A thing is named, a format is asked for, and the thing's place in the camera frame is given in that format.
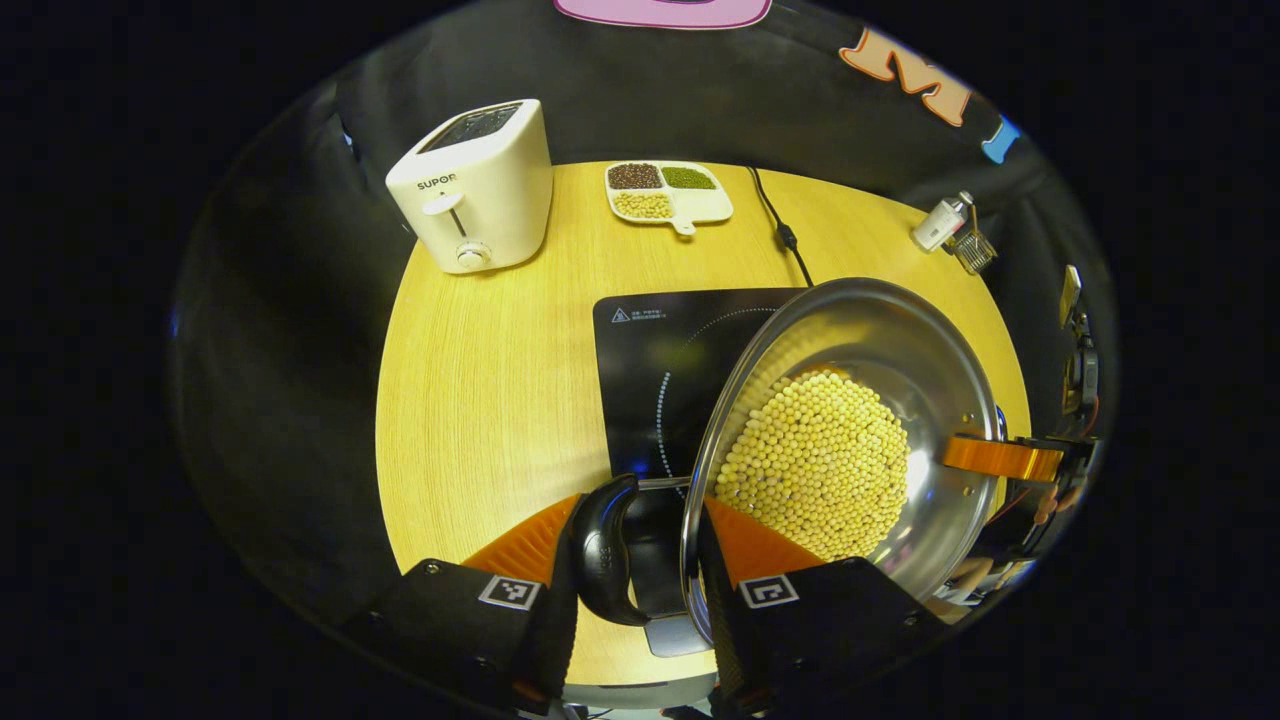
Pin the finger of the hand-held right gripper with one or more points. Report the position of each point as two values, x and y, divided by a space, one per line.
1000 458

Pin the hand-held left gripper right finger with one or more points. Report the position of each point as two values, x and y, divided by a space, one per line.
725 640

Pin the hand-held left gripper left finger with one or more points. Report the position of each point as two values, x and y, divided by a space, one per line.
555 650

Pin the black induction cooktop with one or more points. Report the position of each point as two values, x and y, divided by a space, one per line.
650 370

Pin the glass jar with wooden stick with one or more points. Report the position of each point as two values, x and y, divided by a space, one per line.
975 250

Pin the clear bottle with red label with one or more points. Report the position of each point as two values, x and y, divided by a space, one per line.
938 225

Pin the white divided dish of beans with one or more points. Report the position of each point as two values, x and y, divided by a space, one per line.
665 200

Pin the white toaster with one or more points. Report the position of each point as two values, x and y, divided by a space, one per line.
480 190

